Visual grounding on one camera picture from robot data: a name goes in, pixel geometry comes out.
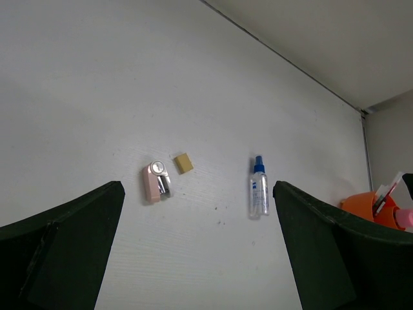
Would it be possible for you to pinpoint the clear spray bottle blue cap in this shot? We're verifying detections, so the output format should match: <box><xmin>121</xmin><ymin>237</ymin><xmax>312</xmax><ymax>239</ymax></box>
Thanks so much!
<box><xmin>249</xmin><ymin>155</ymin><xmax>270</xmax><ymax>219</ymax></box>

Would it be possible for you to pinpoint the aluminium frame rail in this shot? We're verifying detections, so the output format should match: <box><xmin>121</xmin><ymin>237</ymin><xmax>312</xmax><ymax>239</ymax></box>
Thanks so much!
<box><xmin>360</xmin><ymin>110</ymin><xmax>373</xmax><ymax>191</ymax></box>

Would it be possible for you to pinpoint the green ink pen refill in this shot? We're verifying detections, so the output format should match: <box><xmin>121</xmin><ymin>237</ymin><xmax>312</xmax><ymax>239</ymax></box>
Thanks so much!
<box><xmin>372</xmin><ymin>192</ymin><xmax>388</xmax><ymax>217</ymax></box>

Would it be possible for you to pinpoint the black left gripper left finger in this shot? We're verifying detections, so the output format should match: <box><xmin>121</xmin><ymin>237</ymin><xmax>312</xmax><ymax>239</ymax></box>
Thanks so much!
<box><xmin>1</xmin><ymin>181</ymin><xmax>125</xmax><ymax>309</ymax></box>

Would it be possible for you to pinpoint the red ink pen refill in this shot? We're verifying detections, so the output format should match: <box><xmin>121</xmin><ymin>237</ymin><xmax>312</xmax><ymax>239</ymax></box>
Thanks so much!
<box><xmin>374</xmin><ymin>172</ymin><xmax>404</xmax><ymax>203</ymax></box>

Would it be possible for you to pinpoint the orange round stationery container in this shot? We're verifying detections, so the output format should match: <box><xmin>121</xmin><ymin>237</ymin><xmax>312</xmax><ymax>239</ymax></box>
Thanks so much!
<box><xmin>340</xmin><ymin>192</ymin><xmax>412</xmax><ymax>231</ymax></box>

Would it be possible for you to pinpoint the yellow eraser cube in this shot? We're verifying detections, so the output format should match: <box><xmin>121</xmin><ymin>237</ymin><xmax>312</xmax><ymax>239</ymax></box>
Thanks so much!
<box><xmin>174</xmin><ymin>153</ymin><xmax>194</xmax><ymax>174</ymax></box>

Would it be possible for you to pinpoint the pink capped item in container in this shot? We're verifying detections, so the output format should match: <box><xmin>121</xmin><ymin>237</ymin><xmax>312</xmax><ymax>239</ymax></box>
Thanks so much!
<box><xmin>395</xmin><ymin>209</ymin><xmax>413</xmax><ymax>229</ymax></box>

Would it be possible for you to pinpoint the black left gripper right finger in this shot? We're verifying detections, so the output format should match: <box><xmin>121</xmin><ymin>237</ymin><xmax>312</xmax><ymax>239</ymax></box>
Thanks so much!
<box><xmin>273</xmin><ymin>181</ymin><xmax>412</xmax><ymax>309</ymax></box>

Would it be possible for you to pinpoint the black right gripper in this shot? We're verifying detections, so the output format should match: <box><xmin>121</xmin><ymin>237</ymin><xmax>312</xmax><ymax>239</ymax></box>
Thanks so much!
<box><xmin>402</xmin><ymin>173</ymin><xmax>413</xmax><ymax>200</ymax></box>

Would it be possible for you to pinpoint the pink eraser block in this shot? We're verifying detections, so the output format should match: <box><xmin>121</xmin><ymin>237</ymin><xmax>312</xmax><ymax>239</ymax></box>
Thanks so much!
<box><xmin>142</xmin><ymin>160</ymin><xmax>174</xmax><ymax>205</ymax></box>

